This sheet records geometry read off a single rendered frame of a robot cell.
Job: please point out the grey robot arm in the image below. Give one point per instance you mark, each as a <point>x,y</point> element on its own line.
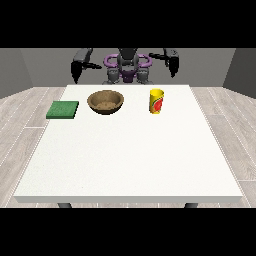
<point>83,54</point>
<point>171,52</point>

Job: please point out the brown wooden bowl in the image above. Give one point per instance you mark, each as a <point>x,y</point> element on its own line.
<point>105,101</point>

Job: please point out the yellow cup with melon print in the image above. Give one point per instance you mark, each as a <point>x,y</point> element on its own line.
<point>156,101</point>

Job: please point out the green square pad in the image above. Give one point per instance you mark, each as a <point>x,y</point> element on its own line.
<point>62,109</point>

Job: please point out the grey robot trunk purple rings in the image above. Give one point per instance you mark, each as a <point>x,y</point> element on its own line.
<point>127,70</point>

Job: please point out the dark table leg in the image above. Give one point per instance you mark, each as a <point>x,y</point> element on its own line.
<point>64,205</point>
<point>191,205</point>

